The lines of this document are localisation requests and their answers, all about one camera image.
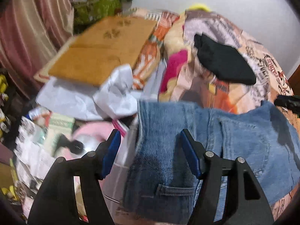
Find green storage box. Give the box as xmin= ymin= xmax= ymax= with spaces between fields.
xmin=71 ymin=0 xmax=122 ymax=32

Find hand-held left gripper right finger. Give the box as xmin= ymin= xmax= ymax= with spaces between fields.
xmin=180 ymin=129 xmax=275 ymax=225

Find magenta cloth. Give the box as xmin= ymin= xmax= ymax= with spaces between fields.
xmin=159 ymin=49 xmax=189 ymax=99

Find printed blanket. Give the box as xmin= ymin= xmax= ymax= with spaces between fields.
xmin=117 ymin=7 xmax=300 ymax=216

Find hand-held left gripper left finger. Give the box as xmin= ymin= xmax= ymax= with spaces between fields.
xmin=28 ymin=129 xmax=122 ymax=225

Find yellow curved object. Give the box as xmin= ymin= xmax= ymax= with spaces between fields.
xmin=187 ymin=3 xmax=212 ymax=12

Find pink round object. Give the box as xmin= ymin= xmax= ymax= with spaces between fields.
xmin=71 ymin=122 xmax=129 ymax=162

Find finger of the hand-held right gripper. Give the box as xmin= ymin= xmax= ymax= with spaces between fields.
xmin=274 ymin=95 xmax=300 ymax=113

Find black cloth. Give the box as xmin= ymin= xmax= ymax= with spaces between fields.
xmin=194 ymin=34 xmax=257 ymax=86

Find striped pink curtain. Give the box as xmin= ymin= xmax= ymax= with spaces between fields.
xmin=0 ymin=0 xmax=75 ymax=99

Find blue denim pants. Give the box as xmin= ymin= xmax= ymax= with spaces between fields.
xmin=122 ymin=100 xmax=300 ymax=218

